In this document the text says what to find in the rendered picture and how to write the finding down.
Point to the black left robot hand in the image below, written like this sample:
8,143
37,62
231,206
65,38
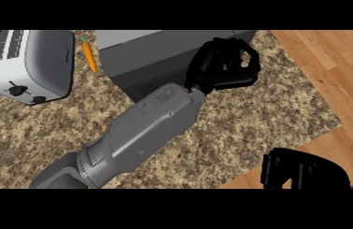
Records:
225,67

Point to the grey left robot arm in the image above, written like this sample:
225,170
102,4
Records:
138,130

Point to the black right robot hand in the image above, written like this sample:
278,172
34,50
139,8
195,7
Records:
303,172

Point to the dark grey microwave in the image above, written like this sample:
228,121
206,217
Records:
151,61

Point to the orange carrot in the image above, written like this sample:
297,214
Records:
89,55

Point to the silver toaster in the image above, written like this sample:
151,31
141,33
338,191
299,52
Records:
37,64

